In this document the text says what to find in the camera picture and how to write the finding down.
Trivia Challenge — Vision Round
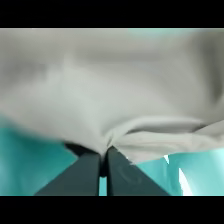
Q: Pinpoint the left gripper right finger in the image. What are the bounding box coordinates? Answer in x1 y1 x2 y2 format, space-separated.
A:
106 145 171 197

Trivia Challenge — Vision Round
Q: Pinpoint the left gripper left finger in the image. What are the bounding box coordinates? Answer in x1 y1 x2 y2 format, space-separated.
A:
34 146 102 197

